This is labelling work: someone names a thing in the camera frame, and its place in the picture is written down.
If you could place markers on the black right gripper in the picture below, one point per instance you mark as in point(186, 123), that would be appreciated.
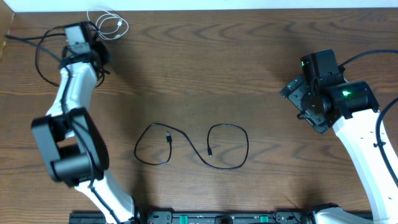
point(294, 90)

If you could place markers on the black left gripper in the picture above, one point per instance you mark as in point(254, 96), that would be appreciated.
point(101, 47)

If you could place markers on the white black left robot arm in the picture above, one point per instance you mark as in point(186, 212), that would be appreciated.
point(70, 144)

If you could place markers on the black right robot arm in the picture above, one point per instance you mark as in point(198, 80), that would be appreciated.
point(357, 121)

